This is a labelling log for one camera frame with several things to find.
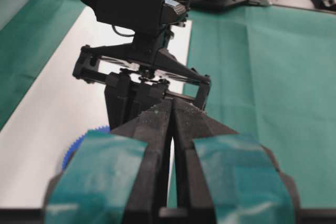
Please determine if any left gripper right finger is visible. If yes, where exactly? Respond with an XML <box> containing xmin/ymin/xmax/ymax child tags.
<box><xmin>172</xmin><ymin>99</ymin><xmax>300</xmax><ymax>223</ymax></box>

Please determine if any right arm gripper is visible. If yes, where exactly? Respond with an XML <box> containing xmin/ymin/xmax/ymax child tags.
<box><xmin>72</xmin><ymin>32</ymin><xmax>211</xmax><ymax>130</ymax></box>

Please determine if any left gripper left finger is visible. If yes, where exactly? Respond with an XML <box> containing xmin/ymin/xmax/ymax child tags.
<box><xmin>44</xmin><ymin>100</ymin><xmax>172</xmax><ymax>223</ymax></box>

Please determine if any large blue gear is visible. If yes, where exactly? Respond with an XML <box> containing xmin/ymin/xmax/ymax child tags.
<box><xmin>61</xmin><ymin>125</ymin><xmax>110</xmax><ymax>172</ymax></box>

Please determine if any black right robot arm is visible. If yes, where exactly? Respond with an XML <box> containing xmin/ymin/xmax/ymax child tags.
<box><xmin>73</xmin><ymin>0</ymin><xmax>248</xmax><ymax>129</ymax></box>

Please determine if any white rectangular board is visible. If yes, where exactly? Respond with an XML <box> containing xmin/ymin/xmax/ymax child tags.
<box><xmin>0</xmin><ymin>6</ymin><xmax>194</xmax><ymax>209</ymax></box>

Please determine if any green table cloth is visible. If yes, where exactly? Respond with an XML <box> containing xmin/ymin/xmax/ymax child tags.
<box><xmin>1</xmin><ymin>0</ymin><xmax>335</xmax><ymax>208</ymax></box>

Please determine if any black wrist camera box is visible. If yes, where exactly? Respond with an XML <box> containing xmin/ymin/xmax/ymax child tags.
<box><xmin>81</xmin><ymin>0</ymin><xmax>187</xmax><ymax>35</ymax></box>

